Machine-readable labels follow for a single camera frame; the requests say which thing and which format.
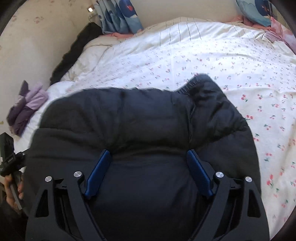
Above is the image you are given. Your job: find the black puffer jacket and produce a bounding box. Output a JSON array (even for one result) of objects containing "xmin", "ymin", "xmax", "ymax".
[{"xmin": 25, "ymin": 75, "xmax": 269, "ymax": 240}]

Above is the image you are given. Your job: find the person's left hand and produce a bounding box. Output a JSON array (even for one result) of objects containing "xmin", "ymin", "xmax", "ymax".
[{"xmin": 4, "ymin": 175, "xmax": 23, "ymax": 214}]

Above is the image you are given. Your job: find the purple folded garment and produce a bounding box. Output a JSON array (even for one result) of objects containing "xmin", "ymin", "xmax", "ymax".
[{"xmin": 6, "ymin": 80, "xmax": 49, "ymax": 137}]

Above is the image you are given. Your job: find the white cherry print bedsheet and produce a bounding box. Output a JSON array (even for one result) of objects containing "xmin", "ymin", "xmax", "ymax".
[{"xmin": 14, "ymin": 17, "xmax": 296, "ymax": 239}]

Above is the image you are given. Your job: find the pink floral blanket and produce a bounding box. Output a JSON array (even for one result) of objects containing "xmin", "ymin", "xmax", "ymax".
[{"xmin": 242, "ymin": 16, "xmax": 296, "ymax": 53}]

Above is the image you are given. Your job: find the left blue cartoon curtain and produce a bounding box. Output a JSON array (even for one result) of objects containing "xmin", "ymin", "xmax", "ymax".
[{"xmin": 94, "ymin": 0, "xmax": 144, "ymax": 35}]

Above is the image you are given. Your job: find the blue cartoon curtain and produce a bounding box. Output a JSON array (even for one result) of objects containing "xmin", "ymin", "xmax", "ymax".
[
  {"xmin": 94, "ymin": 0, "xmax": 144, "ymax": 35},
  {"xmin": 236, "ymin": 0, "xmax": 273, "ymax": 27}
]

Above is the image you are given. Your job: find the right blue cartoon curtain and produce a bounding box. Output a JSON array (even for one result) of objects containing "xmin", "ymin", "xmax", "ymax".
[{"xmin": 236, "ymin": 0, "xmax": 273, "ymax": 27}]

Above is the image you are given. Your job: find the black garment by wall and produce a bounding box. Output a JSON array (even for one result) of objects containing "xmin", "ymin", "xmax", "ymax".
[{"xmin": 50, "ymin": 22, "xmax": 103, "ymax": 86}]

